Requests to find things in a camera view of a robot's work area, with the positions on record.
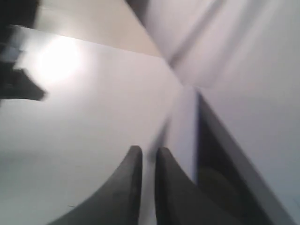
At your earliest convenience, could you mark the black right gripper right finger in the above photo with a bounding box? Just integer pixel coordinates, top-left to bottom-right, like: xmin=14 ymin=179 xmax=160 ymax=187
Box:
xmin=156 ymin=147 xmax=211 ymax=225

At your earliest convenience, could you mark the white microwave oven body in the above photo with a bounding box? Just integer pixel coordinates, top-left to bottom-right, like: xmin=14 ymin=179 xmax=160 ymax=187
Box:
xmin=141 ymin=0 xmax=300 ymax=225

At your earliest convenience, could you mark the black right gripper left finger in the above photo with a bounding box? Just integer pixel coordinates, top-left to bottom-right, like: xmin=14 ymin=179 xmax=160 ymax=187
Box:
xmin=51 ymin=146 xmax=143 ymax=225

